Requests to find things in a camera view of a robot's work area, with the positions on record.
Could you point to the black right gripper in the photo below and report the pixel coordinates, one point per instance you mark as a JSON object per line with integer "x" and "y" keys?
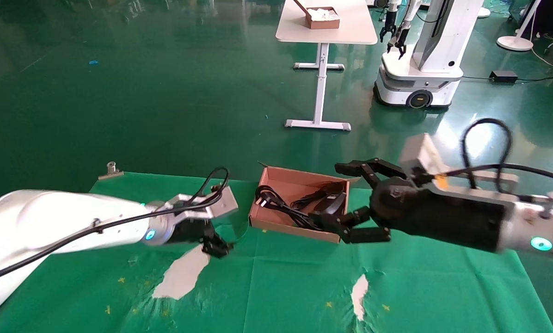
{"x": 443, "y": 215}

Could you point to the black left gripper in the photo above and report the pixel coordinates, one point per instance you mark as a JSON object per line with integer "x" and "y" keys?
{"x": 186, "y": 230}

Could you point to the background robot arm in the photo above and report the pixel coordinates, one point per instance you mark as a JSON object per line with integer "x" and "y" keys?
{"x": 392, "y": 9}
{"x": 413, "y": 11}

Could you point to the brown open cardboard box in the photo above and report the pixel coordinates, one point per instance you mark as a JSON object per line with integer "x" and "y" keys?
{"x": 285, "y": 182}

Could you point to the small brown cardboard box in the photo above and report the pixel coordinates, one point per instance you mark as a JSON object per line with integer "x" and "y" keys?
{"x": 325, "y": 23}

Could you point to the black floor power box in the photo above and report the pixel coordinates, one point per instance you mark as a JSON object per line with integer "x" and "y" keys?
{"x": 504, "y": 76}

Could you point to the green table cloth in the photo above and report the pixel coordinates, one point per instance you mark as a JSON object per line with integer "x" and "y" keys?
{"x": 281, "y": 286}

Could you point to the silver binder clip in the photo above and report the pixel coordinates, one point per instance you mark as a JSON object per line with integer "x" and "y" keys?
{"x": 112, "y": 169}

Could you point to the white wheeled robot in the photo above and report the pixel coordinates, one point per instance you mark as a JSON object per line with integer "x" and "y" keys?
{"x": 420, "y": 78}

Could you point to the small black background gripper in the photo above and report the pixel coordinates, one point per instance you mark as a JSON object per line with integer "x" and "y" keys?
{"x": 389, "y": 30}
{"x": 399, "y": 44}

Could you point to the white crumpled packing material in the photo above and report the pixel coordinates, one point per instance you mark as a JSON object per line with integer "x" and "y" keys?
{"x": 322, "y": 14}

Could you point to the white floor stand base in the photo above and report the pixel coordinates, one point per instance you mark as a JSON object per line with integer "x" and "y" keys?
{"x": 515, "y": 44}

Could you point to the white round floor base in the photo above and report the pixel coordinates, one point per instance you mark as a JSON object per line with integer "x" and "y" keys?
{"x": 483, "y": 12}

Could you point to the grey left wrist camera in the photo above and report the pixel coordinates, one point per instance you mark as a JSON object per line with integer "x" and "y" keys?
{"x": 223, "y": 203}

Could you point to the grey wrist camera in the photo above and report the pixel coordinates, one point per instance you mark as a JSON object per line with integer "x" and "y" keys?
{"x": 223, "y": 203}
{"x": 422, "y": 155}

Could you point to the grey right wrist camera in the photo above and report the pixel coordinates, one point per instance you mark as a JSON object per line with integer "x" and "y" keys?
{"x": 422, "y": 155}

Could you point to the white pedestal table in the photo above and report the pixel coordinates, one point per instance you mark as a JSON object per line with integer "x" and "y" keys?
{"x": 350, "y": 27}

